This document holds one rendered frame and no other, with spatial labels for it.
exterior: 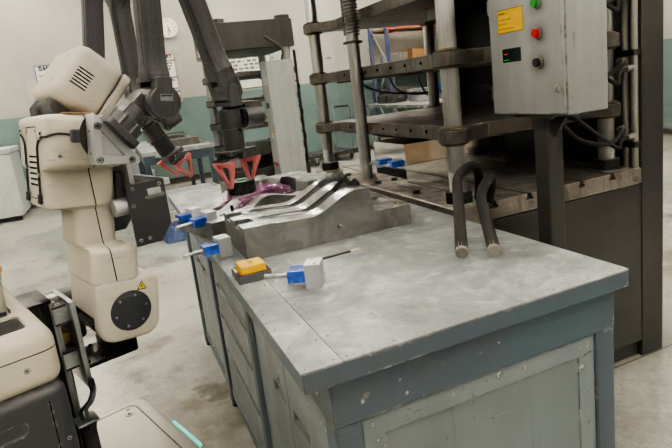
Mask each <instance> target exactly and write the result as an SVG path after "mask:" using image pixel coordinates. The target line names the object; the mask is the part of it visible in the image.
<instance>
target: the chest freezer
mask: <svg viewBox="0 0 672 448"><path fill-rule="evenodd" d="M17 150H19V147H18V145H13V146H5V147H0V219H4V218H10V217H16V216H17V219H18V220H23V217H22V215H24V214H25V213H26V212H29V208H30V207H31V202H30V201H27V200H26V191H27V185H26V180H25V176H24V172H23V168H22V164H21V159H20V155H19V151H17Z"/></svg>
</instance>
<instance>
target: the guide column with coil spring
mask: <svg viewBox="0 0 672 448"><path fill-rule="evenodd" d="M357 33H358V32H352V33H347V34H346V41H351V40H359V38H358V35H356V36H355V37H354V35H355V34H357ZM347 51H348V60H349V69H350V78H351V87H352V96H353V105H354V114H355V123H356V132H357V141H358V150H359V159H360V168H361V177H362V179H370V178H373V170H372V165H370V166H366V163H371V162H372V160H371V151H370V141H369V134H368V125H367V123H368V122H367V113H366V104H365V94H364V85H363V78H362V69H361V67H362V66H361V56H360V47H359V43H351V44H347Z"/></svg>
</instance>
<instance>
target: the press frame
mask: <svg viewBox="0 0 672 448"><path fill-rule="evenodd" d="M615 1H616V0H615ZM615 1H614V2H613V6H615ZM455 22H456V36H457V47H460V48H463V49H472V48H481V47H491V41H490V24H489V16H487V11H486V12H482V13H478V14H475V15H471V16H467V17H463V18H460V19H456V20H455ZM613 31H616V32H619V33H620V45H619V47H616V49H614V67H615V66H616V64H617V63H616V62H615V61H616V59H618V58H622V57H625V58H626V59H627V60H626V62H624V63H622V65H621V66H620V68H619V69H621V68H624V67H625V66H629V65H635V69H634V70H631V71H626V72H623V73H622V74H621V83H620V85H617V86H615V85H614V100H617V101H619V102H620V103H621V114H620V115H619V116H618V117H616V118H615V136H616V135H617V133H618V131H617V130H616V128H617V127H618V126H621V125H626V126H627V129H625V130H624V132H623V134H622V135H621V137H620V138H622V137H624V136H626V135H628V134H630V133H635V134H636V136H635V137H634V138H632V139H629V140H626V141H624V142H623V143H622V148H621V149H620V150H615V157H620V165H622V166H623V167H630V166H631V168H639V167H641V183H638V184H640V185H641V324H642V339H641V340H640V341H638V342H637V353H638V354H640V355H645V354H648V353H650V352H652V351H655V350H657V349H660V348H662V316H663V33H664V0H622V1H620V10H619V11H618V12H613ZM619 69H618V70H619ZM459 78H460V93H461V104H473V103H494V100H492V87H491V86H493V75H492V65H487V66H479V67H471V68H463V69H459ZM486 91H487V92H486ZM566 125H567V126H568V127H569V128H570V129H571V130H572V132H574V133H575V134H576V135H577V136H578V137H580V138H582V139H584V140H588V141H594V142H598V140H597V137H595V136H594V135H593V134H591V133H590V132H589V131H588V130H586V129H585V128H584V127H583V126H581V125H580V124H579V123H577V122H572V123H567V124H566ZM562 135H563V159H568V160H574V161H584V162H593V159H594V158H595V157H598V146H589V145H585V144H582V143H579V142H577V141H576V140H574V139H573V138H572V137H571V136H570V135H569V134H568V133H567V132H566V131H565V130H564V129H563V128H562ZM504 140H505V153H506V154H513V153H516V155H525V156H535V140H534V133H533V130H528V131H522V132H516V133H511V134H505V135H504Z"/></svg>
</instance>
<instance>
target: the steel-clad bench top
mask: <svg viewBox="0 0 672 448"><path fill-rule="evenodd" d="M221 194H222V193H221V186H220V185H217V186H211V187H206V188H200V189H195V190H189V191H183V192H178V193H172V194H168V196H169V198H170V199H171V200H172V202H173V203H174V204H175V206H176V207H177V208H178V210H179V211H180V213H184V212H185V208H188V207H192V206H198V207H201V208H205V207H207V206H209V205H210V204H211V203H213V202H214V201H215V200H216V199H217V198H218V197H219V196H220V195H221ZM410 208H411V219H412V223H410V224H406V225H402V226H397V227H393V228H389V229H385V230H380V231H376V232H372V233H368V234H363V235H359V236H355V237H351V238H346V239H342V240H338V241H333V242H329V243H325V244H321V245H316V246H312V247H308V248H304V249H299V250H295V251H291V252H287V253H282V254H278V255H274V256H270V257H265V258H261V259H262V260H263V261H264V262H265V264H266V265H267V266H268V267H269V268H270V269H271V270H272V273H284V272H287V271H288V269H289V267H290V266H295V265H304V263H305V261H306V259H307V258H317V257H326V256H329V255H333V254H337V253H341V252H344V251H348V250H352V249H356V248H360V250H357V251H354V252H350V253H346V254H342V255H339V256H335V257H331V258H327V259H324V260H323V267H324V275H325V281H324V284H323V288H312V289H306V283H294V284H288V280H287V278H277V279H263V280H259V281H255V282H251V283H247V284H243V285H239V284H238V282H237V281H236V280H235V278H234V277H233V276H232V270H231V269H232V268H234V267H236V264H235V262H237V261H242V260H246V259H245V258H244V257H243V256H242V255H241V254H240V253H239V251H238V250H237V249H236V248H235V247H234V246H233V245H232V249H233V255H232V256H228V257H225V258H220V257H218V256H217V255H213V258H214V259H215V260H216V262H217V263H218V264H219V266H220V267H221V268H222V270H223V271H224V273H225V274H226V275H227V277H228V278H229V279H230V281H231V282H232V283H233V285H234V286H235V288H236V289H237V290H238V292H239V293H240V294H241V296H242V297H243V298H244V300H245V301H246V303H247V304H248V305H249V307H250V308H251V309H252V311H253V312H254V313H255V315H256V316H257V318H258V319H259V320H260V322H261V323H262V324H263V326H264V327H265V328H266V330H267V331H268V333H269V334H270V335H271V337H272V338H273V339H274V341H275V342H276V343H277V345H278V346H279V347H280V349H281V350H282V352H283V353H284V354H285V356H286V357H287V358H288V360H289V361H290V362H291V364H292V365H293V367H294V368H295V369H296V371H297V372H298V373H299V375H300V376H301V377H302V376H305V375H308V374H311V373H314V372H317V371H320V370H324V369H327V368H330V367H333V366H336V365H339V364H342V363H345V362H348V361H351V360H354V359H357V358H360V357H364V356H367V355H370V354H373V353H376V352H379V351H382V350H385V349H388V348H391V347H394V346H397V345H400V344H404V343H407V342H410V341H413V340H416V339H419V338H422V337H425V336H428V335H431V334H434V333H437V332H440V331H444V330H447V329H450V328H453V327H456V326H459V325H462V324H465V323H468V322H471V321H474V320H477V319H480V318H484V317H487V316H490V315H493V314H496V313H499V312H502V311H505V310H508V309H511V308H514V307H517V306H520V305H524V304H527V303H530V302H533V301H536V300H539V299H542V298H545V297H548V296H551V295H554V294H557V293H560V292H564V291H567V290H570V289H573V288H576V287H579V286H582V285H585V284H588V283H591V282H594V281H597V280H600V279H604V278H607V277H610V276H613V275H616V274H619V273H622V272H625V271H628V270H629V268H625V267H622V266H619V265H615V264H612V263H609V262H605V261H602V260H599V259H595V258H592V257H589V256H585V255H582V254H579V253H575V252H572V251H569V250H565V249H562V248H559V247H555V246H552V245H549V244H545V243H542V242H538V241H535V240H532V239H528V238H525V237H522V236H518V235H515V234H512V233H508V232H505V231H502V230H498V229H495V231H496V235H497V238H498V242H499V245H500V249H501V253H500V254H499V255H498V256H490V255H489V254H488V251H487V247H486V243H485V239H484V235H483V230H482V226H481V224H478V223H475V222H472V221H468V220H466V230H467V241H468V256H467V257H465V258H458V257H457V256H456V254H455V238H454V217H453V216H452V215H448V214H445V213H442V212H438V211H435V210H432V209H428V208H425V207H422V206H418V205H415V204H412V203H410Z"/></svg>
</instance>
